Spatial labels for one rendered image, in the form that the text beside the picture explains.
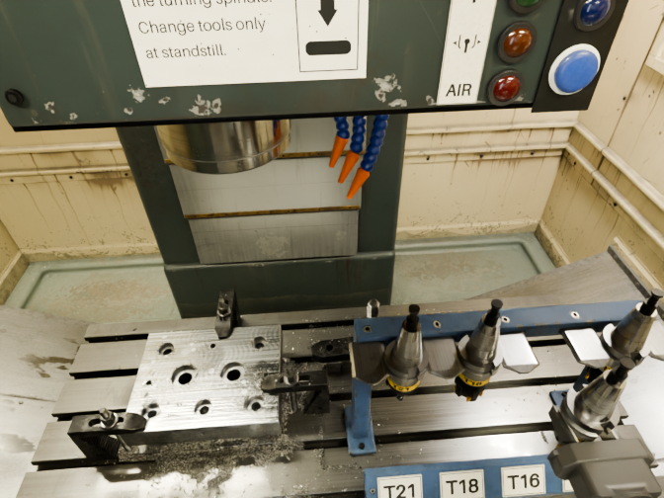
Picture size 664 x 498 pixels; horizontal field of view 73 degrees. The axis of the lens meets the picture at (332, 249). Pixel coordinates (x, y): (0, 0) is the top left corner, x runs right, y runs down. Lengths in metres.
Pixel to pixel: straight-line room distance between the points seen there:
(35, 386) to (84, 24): 1.24
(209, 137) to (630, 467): 0.63
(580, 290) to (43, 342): 1.59
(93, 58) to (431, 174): 1.41
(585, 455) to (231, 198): 0.90
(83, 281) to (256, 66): 1.66
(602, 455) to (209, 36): 0.62
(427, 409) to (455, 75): 0.77
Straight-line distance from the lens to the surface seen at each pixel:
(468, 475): 0.91
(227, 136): 0.51
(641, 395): 1.35
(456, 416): 1.02
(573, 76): 0.39
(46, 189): 1.83
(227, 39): 0.33
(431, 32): 0.34
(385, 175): 1.19
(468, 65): 0.36
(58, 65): 0.37
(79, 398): 1.16
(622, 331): 0.78
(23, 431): 1.44
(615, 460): 0.69
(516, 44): 0.36
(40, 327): 1.61
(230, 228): 1.24
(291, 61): 0.34
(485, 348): 0.67
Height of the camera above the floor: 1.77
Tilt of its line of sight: 41 degrees down
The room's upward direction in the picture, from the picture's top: 1 degrees counter-clockwise
